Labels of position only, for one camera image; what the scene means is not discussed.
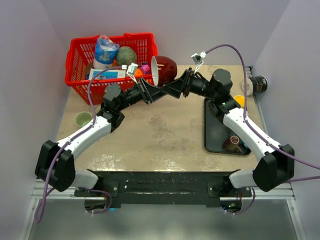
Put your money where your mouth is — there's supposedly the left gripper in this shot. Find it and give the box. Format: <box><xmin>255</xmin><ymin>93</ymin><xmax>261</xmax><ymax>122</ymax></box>
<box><xmin>117</xmin><ymin>77</ymin><xmax>166</xmax><ymax>112</ymax></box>

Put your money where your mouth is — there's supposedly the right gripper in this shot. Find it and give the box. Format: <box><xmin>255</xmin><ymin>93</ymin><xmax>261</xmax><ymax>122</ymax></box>
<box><xmin>160</xmin><ymin>68</ymin><xmax>217</xmax><ymax>100</ymax></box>

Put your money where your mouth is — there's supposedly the dark red mug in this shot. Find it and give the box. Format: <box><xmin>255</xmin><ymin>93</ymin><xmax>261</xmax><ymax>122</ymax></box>
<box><xmin>151</xmin><ymin>55</ymin><xmax>178</xmax><ymax>87</ymax></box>

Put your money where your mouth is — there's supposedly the green mug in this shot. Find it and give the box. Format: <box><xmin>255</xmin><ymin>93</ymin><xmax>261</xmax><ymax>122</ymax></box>
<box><xmin>75</xmin><ymin>111</ymin><xmax>93</xmax><ymax>127</ymax></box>

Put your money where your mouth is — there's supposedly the brown maroon mug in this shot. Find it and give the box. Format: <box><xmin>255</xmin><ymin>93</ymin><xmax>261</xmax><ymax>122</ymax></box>
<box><xmin>222</xmin><ymin>135</ymin><xmax>242</xmax><ymax>154</ymax></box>

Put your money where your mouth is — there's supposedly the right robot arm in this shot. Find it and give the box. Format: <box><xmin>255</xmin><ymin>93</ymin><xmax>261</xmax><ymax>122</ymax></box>
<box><xmin>160</xmin><ymin>68</ymin><xmax>295</xmax><ymax>197</ymax></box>

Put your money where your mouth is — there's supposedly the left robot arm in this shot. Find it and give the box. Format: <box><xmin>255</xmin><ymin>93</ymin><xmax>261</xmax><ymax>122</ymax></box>
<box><xmin>35</xmin><ymin>78</ymin><xmax>165</xmax><ymax>196</ymax></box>

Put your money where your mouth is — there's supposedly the yellow mug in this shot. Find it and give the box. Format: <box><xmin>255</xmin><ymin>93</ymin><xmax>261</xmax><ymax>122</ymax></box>
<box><xmin>234</xmin><ymin>95</ymin><xmax>245</xmax><ymax>108</ymax></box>

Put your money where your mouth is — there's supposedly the blue mug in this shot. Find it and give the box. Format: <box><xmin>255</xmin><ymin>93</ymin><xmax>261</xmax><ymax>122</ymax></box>
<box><xmin>240</xmin><ymin>140</ymin><xmax>249</xmax><ymax>149</ymax></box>

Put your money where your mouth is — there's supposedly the pink purple toy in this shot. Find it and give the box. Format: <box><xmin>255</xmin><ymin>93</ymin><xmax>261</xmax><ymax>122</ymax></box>
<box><xmin>138</xmin><ymin>64</ymin><xmax>151</xmax><ymax>75</ymax></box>

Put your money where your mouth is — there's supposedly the orange fruit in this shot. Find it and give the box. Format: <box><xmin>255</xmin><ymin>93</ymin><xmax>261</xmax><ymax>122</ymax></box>
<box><xmin>134</xmin><ymin>68</ymin><xmax>143</xmax><ymax>77</ymax></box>

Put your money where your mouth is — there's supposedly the green melon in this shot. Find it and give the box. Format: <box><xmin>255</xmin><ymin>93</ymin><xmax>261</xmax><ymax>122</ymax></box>
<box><xmin>115</xmin><ymin>46</ymin><xmax>138</xmax><ymax>66</ymax></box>

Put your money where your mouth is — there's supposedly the blue white box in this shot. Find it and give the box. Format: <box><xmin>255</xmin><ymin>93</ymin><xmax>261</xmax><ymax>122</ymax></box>
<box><xmin>87</xmin><ymin>68</ymin><xmax>126</xmax><ymax>80</ymax></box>

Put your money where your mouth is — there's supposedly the black tray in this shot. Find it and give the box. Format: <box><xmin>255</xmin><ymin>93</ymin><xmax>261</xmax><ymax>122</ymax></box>
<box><xmin>203</xmin><ymin>99</ymin><xmax>252</xmax><ymax>156</ymax></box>

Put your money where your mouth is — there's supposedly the blue white plastic bag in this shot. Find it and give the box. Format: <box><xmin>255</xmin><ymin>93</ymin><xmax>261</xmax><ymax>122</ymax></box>
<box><xmin>93</xmin><ymin>35</ymin><xmax>120</xmax><ymax>70</ymax></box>

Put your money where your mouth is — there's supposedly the black white paper cup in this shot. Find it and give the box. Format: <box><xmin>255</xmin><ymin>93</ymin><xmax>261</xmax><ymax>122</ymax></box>
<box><xmin>246</xmin><ymin>75</ymin><xmax>269</xmax><ymax>96</ymax></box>

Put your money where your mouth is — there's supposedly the red plastic basket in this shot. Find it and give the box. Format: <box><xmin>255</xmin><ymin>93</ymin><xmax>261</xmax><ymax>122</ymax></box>
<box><xmin>64</xmin><ymin>32</ymin><xmax>158</xmax><ymax>105</ymax></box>

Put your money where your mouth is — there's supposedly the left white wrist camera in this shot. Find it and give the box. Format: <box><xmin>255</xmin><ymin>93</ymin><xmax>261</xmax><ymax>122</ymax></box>
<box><xmin>121</xmin><ymin>62</ymin><xmax>138</xmax><ymax>84</ymax></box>

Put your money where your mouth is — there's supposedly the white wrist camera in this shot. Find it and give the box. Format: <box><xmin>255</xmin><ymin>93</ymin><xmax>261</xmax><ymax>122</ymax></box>
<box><xmin>191</xmin><ymin>51</ymin><xmax>207</xmax><ymax>73</ymax></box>
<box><xmin>121</xmin><ymin>62</ymin><xmax>138</xmax><ymax>84</ymax></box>

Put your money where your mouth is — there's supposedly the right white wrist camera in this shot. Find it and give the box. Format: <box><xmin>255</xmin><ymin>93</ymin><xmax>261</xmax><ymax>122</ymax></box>
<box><xmin>191</xmin><ymin>51</ymin><xmax>207</xmax><ymax>73</ymax></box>

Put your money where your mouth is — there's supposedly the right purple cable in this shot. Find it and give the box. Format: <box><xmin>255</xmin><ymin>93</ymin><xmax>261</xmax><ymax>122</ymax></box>
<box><xmin>204</xmin><ymin>44</ymin><xmax>320</xmax><ymax>182</ymax></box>

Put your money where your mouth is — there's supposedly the purple cable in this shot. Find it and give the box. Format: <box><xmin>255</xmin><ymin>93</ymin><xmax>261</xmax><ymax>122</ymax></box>
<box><xmin>204</xmin><ymin>44</ymin><xmax>320</xmax><ymax>182</ymax></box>
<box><xmin>34</xmin><ymin>65</ymin><xmax>125</xmax><ymax>224</ymax></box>

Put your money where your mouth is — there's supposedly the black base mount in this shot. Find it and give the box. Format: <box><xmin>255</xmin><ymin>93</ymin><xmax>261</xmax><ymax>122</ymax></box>
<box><xmin>74</xmin><ymin>171</ymin><xmax>252</xmax><ymax>210</ymax></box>

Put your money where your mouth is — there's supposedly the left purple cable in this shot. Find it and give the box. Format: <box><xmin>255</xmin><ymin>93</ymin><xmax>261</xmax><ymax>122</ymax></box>
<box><xmin>34</xmin><ymin>65</ymin><xmax>125</xmax><ymax>224</ymax></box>

